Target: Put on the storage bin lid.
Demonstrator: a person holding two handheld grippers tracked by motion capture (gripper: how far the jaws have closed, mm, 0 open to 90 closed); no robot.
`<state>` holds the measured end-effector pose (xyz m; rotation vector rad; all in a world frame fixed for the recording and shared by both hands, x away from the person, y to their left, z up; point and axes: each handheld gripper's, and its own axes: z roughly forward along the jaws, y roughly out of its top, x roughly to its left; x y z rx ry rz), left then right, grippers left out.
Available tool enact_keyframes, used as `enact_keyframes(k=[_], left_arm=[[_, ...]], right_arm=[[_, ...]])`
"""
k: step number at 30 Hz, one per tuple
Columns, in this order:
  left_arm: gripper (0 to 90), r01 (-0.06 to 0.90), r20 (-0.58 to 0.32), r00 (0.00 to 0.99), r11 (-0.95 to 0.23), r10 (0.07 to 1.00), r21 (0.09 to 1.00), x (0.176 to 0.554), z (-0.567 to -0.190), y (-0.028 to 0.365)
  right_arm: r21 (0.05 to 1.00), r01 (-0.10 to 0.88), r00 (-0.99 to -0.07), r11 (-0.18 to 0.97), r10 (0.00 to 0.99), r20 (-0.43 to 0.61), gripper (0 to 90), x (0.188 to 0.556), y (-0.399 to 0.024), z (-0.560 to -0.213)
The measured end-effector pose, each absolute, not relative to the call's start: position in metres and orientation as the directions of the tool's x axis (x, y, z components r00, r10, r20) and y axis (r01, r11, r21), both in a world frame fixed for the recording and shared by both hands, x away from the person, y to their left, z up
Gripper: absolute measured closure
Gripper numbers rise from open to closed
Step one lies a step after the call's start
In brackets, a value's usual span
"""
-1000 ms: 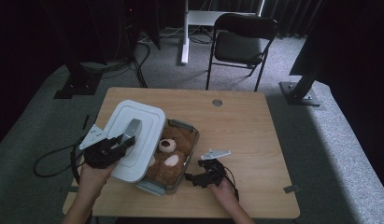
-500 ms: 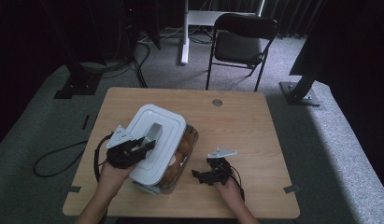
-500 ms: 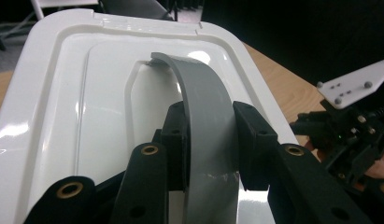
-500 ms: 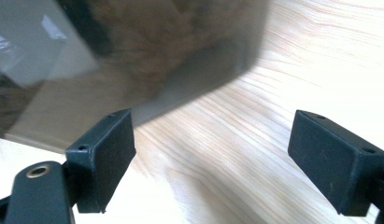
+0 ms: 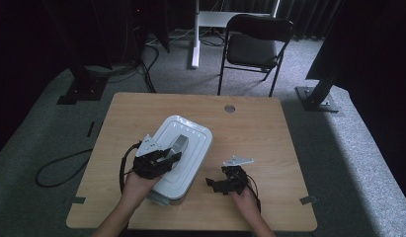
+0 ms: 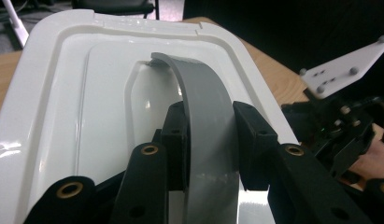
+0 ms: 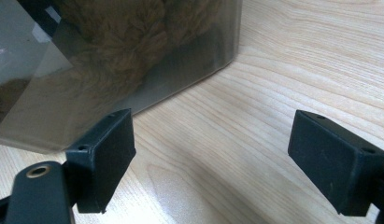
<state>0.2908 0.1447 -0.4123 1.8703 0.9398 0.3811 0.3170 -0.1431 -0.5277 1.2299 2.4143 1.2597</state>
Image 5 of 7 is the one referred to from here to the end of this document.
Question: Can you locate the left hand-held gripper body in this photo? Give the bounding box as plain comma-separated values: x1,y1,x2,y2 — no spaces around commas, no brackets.
130,133,172,181

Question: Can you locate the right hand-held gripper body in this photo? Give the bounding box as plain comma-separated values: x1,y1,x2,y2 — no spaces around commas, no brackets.
220,155,255,196

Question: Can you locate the white box lid grey handle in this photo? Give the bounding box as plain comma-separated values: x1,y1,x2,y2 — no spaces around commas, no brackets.
150,115,213,201

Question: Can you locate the brown translucent storage box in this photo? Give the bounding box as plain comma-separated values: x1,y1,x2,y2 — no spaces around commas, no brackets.
145,188,189,207

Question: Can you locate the person's right hand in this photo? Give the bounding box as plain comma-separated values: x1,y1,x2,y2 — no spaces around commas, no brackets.
228,187,262,219

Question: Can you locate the person's left hand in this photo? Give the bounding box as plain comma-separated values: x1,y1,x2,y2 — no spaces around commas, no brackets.
122,171,164,206

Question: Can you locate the black stand with metal base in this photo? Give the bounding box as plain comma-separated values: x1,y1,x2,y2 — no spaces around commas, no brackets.
294,65,341,114

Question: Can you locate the black folding chair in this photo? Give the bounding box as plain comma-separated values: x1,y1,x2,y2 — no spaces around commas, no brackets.
217,13,295,98

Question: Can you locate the dark curtain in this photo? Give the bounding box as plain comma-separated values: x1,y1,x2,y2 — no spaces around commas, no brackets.
219,0,345,42

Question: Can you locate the left hand-held gripper cable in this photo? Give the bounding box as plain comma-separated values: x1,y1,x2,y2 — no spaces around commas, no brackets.
119,141,143,196

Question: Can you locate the hand-held gripper cable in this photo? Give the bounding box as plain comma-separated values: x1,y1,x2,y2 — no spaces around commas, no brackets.
244,173,263,215
119,141,143,196

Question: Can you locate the right hand-held gripper cable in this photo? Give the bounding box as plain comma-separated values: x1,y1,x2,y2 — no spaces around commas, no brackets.
244,173,263,215

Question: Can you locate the black cable bundle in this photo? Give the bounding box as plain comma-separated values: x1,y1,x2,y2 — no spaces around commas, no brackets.
106,42,160,94

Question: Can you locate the black floor cable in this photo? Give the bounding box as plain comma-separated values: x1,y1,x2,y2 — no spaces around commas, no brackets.
35,148,95,189

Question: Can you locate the white desk frame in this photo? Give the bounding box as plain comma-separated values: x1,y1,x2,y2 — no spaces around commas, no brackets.
190,0,281,70

